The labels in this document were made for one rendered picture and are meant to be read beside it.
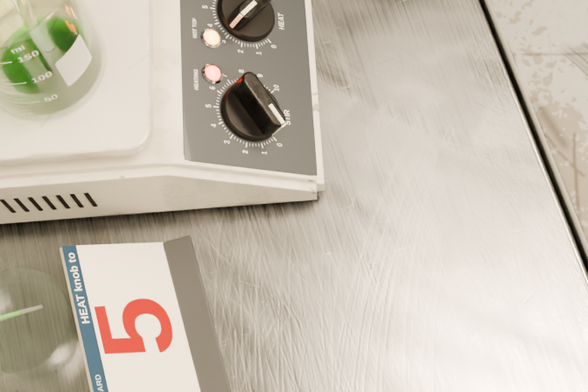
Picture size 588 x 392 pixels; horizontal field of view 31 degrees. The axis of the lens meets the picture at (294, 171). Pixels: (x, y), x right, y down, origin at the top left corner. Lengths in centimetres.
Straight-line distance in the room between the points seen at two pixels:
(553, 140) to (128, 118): 23
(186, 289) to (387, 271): 10
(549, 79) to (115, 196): 24
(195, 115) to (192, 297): 10
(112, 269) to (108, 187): 4
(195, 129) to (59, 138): 7
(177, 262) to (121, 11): 13
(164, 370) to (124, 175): 10
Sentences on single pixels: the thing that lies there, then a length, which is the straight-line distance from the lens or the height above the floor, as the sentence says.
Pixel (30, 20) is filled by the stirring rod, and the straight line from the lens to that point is 46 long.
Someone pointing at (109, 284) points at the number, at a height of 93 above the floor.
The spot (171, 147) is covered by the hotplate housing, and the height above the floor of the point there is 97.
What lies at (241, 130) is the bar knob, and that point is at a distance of 52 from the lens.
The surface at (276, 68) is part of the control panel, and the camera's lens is 55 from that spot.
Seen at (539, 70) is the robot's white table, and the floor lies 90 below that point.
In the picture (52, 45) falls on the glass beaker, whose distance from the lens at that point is 45.
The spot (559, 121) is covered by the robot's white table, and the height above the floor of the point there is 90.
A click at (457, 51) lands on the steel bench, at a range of 60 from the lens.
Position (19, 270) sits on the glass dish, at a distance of 56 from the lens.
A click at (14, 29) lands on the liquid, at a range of 50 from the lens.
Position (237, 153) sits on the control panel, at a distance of 52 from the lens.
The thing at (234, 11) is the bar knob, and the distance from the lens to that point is 54.
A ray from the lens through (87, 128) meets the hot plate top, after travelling 50.
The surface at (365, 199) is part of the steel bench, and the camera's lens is 56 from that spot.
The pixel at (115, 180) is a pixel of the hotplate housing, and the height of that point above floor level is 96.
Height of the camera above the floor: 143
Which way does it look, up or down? 69 degrees down
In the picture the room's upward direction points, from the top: 10 degrees counter-clockwise
